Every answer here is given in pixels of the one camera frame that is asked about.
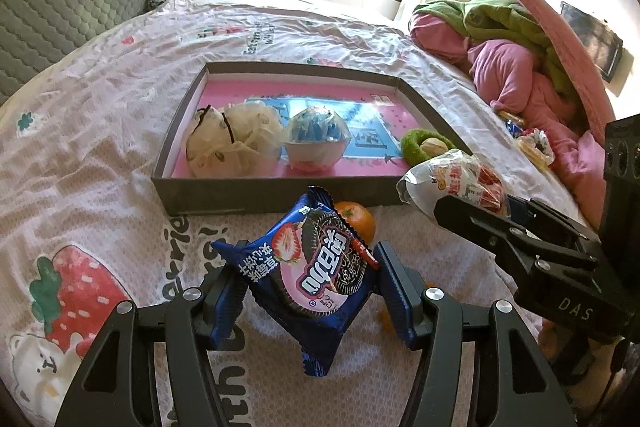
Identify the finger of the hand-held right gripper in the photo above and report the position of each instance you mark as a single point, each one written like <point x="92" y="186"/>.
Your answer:
<point x="522" y="208"/>
<point x="480" y="222"/>

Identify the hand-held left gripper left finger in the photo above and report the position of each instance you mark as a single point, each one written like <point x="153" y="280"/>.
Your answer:
<point x="225" y="307"/>

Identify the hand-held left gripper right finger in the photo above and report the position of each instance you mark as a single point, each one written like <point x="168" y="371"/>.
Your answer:
<point x="395" y="297"/>

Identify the red snack bag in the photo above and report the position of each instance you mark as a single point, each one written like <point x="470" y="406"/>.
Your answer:
<point x="450" y="177"/>

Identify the blue cookie packet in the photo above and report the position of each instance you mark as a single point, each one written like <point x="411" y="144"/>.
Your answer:
<point x="310" y="277"/>

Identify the walnut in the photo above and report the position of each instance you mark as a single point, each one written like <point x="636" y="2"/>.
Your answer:
<point x="432" y="148"/>

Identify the grey cardboard box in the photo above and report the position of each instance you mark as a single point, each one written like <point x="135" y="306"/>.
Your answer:
<point x="225" y="199"/>

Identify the blue and white plastic cup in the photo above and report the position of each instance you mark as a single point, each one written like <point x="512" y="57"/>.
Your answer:
<point x="315" y="152"/>

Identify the person's right hand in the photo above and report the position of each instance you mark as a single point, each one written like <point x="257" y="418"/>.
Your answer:
<point x="565" y="342"/>

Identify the small snack packets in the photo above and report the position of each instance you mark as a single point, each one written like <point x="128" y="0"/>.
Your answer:
<point x="537" y="147"/>

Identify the small blue packet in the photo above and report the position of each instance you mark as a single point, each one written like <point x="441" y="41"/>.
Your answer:
<point x="515" y="126"/>

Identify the orange wafer packet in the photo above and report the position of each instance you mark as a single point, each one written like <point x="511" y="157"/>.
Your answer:
<point x="507" y="115"/>

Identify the pink blanket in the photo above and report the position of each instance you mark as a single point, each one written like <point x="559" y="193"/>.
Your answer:
<point x="510" y="67"/>

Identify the long pink cushion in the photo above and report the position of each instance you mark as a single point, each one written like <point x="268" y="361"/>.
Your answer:
<point x="565" y="42"/>

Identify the cream mesh bath sponge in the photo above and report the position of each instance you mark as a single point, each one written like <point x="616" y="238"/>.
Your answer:
<point x="255" y="122"/>

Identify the green blanket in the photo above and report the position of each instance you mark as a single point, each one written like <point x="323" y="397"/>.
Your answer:
<point x="500" y="17"/>

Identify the printed pink bed sheet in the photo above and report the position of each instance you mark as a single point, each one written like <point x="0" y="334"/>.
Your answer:
<point x="100" y="132"/>

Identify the dark patterned cloth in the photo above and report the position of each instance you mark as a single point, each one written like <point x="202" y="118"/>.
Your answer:
<point x="167" y="1"/>

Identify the black framed wall screen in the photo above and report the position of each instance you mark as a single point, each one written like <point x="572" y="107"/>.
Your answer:
<point x="592" y="39"/>

